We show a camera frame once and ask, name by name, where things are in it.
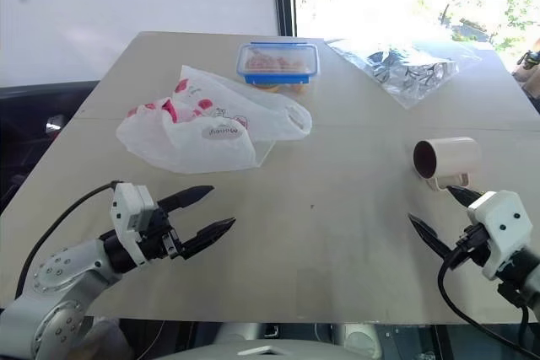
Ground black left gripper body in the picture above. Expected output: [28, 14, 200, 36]
[141, 204, 186, 262]

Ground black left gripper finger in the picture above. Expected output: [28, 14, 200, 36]
[178, 216, 237, 261]
[157, 185, 215, 215]

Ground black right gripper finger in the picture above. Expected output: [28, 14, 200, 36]
[407, 213, 456, 261]
[446, 185, 483, 209]

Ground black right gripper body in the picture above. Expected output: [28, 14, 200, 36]
[447, 224, 491, 267]

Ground beige mug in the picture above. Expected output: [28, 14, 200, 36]
[412, 136, 483, 193]

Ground white plastic bag red print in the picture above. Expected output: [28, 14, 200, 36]
[116, 64, 314, 175]

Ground clear plastic bag black clips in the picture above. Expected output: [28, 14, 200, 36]
[327, 37, 483, 110]

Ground silver robot torso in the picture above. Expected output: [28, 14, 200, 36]
[155, 321, 383, 360]

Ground bystander person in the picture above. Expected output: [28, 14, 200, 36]
[512, 50, 540, 116]

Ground clear food container blue lid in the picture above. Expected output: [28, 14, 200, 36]
[235, 41, 320, 87]

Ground dark bulky furniture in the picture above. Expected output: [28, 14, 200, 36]
[0, 79, 102, 214]

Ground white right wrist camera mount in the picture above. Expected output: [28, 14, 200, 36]
[466, 190, 533, 281]

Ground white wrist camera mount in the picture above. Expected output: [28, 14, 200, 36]
[110, 182, 156, 266]
[466, 190, 533, 281]

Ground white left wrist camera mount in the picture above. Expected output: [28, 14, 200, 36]
[110, 182, 156, 266]

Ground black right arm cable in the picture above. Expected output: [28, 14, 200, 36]
[436, 245, 540, 360]

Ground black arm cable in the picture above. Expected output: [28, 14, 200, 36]
[14, 180, 126, 300]
[436, 245, 540, 360]

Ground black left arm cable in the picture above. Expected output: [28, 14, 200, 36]
[14, 180, 126, 300]

